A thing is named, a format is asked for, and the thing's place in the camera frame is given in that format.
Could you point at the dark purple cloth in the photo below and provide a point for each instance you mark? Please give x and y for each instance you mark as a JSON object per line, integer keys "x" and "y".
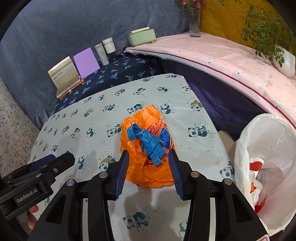
{"x": 219, "y": 104}

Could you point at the navy palm print cloth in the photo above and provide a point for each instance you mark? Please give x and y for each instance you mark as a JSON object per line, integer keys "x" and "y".
{"x": 120, "y": 67}

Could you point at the pink flowers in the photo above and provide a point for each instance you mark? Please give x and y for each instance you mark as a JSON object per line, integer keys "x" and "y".
{"x": 189, "y": 3}

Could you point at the purple card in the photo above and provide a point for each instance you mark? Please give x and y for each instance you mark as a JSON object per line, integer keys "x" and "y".
{"x": 85, "y": 62}

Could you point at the white plant pot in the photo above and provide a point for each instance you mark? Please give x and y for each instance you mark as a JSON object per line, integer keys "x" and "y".
{"x": 285, "y": 62}

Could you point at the green leafy plant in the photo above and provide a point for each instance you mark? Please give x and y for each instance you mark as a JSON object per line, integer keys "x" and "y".
{"x": 263, "y": 30}

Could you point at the pink cloth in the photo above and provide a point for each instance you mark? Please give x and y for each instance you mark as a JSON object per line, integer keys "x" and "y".
{"x": 219, "y": 58}

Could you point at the small red paper cup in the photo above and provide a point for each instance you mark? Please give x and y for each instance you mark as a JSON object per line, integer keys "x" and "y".
{"x": 258, "y": 207}

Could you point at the glass vase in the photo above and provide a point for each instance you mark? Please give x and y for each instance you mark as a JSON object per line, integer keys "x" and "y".
{"x": 194, "y": 24}

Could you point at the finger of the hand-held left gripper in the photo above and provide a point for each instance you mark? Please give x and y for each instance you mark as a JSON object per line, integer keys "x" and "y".
{"x": 61, "y": 163}
{"x": 42, "y": 162}

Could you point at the cream desk calendar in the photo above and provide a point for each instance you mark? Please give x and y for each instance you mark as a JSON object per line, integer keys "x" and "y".
{"x": 63, "y": 76}

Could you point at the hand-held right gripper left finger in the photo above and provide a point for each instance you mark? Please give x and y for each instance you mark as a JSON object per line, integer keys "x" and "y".
{"x": 121, "y": 176}

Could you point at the blue measuring tape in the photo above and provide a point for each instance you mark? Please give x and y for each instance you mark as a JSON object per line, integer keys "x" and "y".
{"x": 148, "y": 142}

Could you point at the white capped jar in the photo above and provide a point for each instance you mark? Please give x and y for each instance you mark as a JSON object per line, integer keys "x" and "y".
{"x": 109, "y": 46}

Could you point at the person's left hand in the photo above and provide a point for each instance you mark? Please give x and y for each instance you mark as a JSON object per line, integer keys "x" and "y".
{"x": 32, "y": 217}

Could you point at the large red paper cup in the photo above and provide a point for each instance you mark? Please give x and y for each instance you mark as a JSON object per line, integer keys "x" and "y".
{"x": 256, "y": 166}

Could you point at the green tissue box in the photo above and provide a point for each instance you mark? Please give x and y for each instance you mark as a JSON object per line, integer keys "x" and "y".
{"x": 141, "y": 37}

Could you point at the bin with white liner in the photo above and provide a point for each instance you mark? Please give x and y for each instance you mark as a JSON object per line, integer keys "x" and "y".
{"x": 277, "y": 143}

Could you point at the panda print tablecloth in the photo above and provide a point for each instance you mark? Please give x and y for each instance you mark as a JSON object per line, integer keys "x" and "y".
{"x": 81, "y": 120}

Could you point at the orange plastic bag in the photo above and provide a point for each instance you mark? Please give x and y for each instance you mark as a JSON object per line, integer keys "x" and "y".
{"x": 150, "y": 171}

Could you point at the white tube bottle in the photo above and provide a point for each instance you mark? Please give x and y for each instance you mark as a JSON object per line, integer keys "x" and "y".
{"x": 101, "y": 54}

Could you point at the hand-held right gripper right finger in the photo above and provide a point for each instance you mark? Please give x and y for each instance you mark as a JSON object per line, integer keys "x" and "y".
{"x": 176, "y": 176}

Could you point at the blue-grey backdrop cloth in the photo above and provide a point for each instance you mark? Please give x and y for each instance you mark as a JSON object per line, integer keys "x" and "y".
{"x": 57, "y": 30}

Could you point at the yellow cloth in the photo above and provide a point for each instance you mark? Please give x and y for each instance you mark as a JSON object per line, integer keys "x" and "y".
{"x": 222, "y": 20}

